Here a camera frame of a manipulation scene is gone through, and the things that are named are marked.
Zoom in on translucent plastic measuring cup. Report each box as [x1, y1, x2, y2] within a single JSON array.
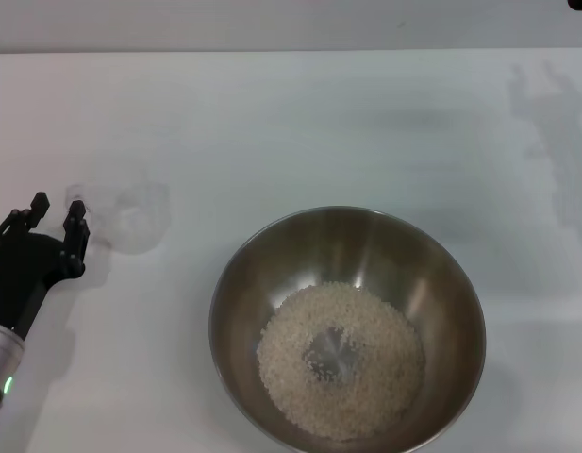
[[66, 181, 172, 254]]

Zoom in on stainless steel mixing bowl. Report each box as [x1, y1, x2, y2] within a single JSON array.
[[208, 205, 488, 453]]

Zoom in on white rice grains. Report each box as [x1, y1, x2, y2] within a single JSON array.
[[257, 281, 426, 443]]

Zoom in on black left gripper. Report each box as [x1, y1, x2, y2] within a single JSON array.
[[0, 192, 91, 341]]

